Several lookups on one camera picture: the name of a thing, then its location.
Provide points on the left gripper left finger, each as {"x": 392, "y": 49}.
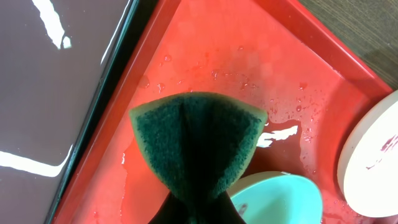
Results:
{"x": 172, "y": 211}

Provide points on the light blue plate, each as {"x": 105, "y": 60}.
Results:
{"x": 277, "y": 198}

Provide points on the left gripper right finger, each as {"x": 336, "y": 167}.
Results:
{"x": 221, "y": 211}

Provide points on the red plastic tray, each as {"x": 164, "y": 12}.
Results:
{"x": 272, "y": 54}

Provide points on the black tray with water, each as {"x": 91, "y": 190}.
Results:
{"x": 59, "y": 62}

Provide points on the green yellow sponge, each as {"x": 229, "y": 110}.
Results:
{"x": 198, "y": 144}

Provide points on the white plate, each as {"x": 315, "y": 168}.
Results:
{"x": 367, "y": 167}

